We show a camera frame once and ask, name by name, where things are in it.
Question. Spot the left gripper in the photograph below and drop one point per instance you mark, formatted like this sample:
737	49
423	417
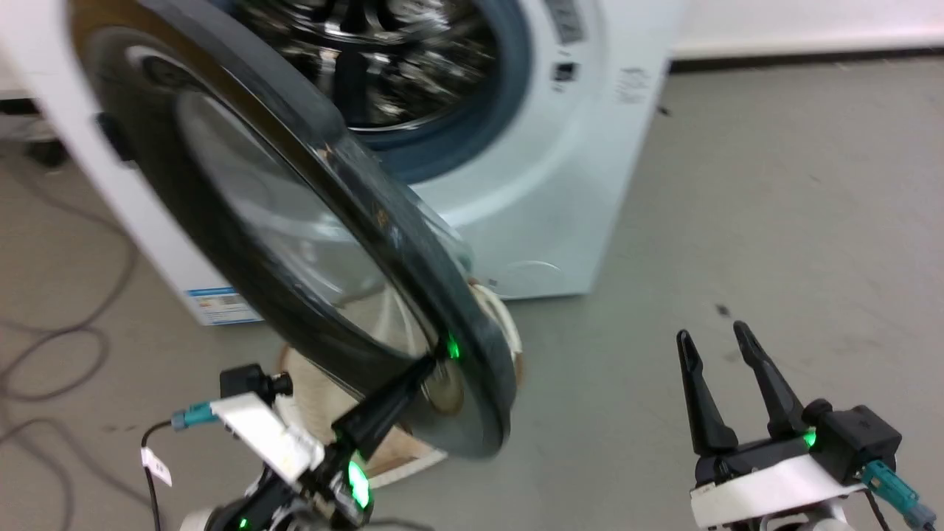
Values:
273	435

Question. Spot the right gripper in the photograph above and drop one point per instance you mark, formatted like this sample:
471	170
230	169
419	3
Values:
767	483

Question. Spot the black round washer door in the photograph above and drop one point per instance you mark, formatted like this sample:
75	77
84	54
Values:
295	243

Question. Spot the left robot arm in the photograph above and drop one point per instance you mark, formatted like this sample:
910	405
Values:
251	512

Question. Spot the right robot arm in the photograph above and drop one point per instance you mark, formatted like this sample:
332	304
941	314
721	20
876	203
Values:
796	522

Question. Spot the white front-load washing machine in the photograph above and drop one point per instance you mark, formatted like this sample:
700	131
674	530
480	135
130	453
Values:
560	184

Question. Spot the grey-blue rubber door gasket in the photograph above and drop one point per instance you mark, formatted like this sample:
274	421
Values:
479	129

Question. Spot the steel washing machine drum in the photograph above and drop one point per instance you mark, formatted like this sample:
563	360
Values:
383	51

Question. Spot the beige woven laundry basket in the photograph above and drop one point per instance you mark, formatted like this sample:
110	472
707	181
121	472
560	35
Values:
317	398

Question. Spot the blue white energy label sticker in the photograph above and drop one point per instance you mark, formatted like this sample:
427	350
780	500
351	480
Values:
221	304

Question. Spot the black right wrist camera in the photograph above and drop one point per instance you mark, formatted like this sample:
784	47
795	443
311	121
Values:
855	439

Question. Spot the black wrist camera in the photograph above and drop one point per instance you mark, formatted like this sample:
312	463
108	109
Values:
247	382
855	439

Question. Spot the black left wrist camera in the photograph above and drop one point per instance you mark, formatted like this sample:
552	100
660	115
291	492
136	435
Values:
247	382

